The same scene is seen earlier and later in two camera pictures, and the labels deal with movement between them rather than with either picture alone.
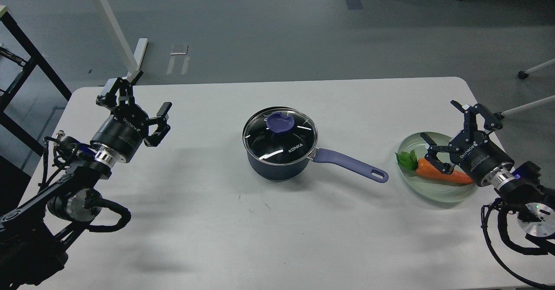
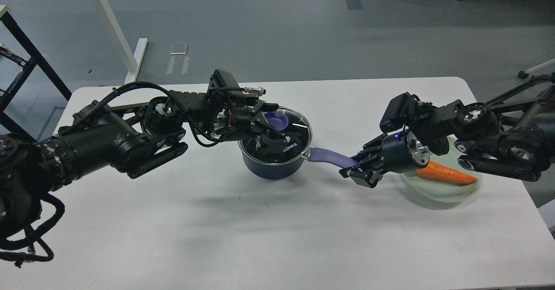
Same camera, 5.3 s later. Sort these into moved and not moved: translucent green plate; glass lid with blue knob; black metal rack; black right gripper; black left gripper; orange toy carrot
Moved: black left gripper; black right gripper
Not moved: translucent green plate; orange toy carrot; black metal rack; glass lid with blue knob
